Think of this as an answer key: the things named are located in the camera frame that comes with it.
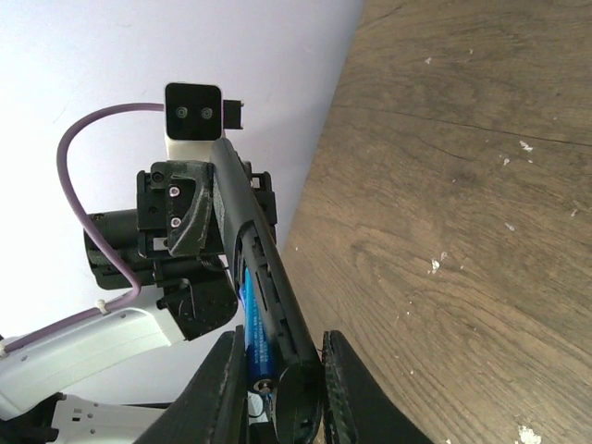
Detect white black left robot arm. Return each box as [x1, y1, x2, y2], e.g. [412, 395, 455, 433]
[1, 165, 241, 443]

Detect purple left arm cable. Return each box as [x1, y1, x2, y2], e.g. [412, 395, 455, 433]
[0, 102, 167, 357]

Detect blue battery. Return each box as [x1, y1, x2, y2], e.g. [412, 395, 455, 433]
[240, 269, 277, 398]

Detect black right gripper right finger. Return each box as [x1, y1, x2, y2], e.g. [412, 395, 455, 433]
[322, 330, 432, 444]

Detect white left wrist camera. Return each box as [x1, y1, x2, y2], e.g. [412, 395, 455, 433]
[164, 82, 244, 162]

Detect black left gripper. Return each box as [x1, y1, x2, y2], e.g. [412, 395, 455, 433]
[137, 159, 278, 287]

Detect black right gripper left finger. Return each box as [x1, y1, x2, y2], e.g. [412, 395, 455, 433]
[136, 327, 247, 444]

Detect black remote control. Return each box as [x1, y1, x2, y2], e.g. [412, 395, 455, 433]
[210, 138, 323, 443]

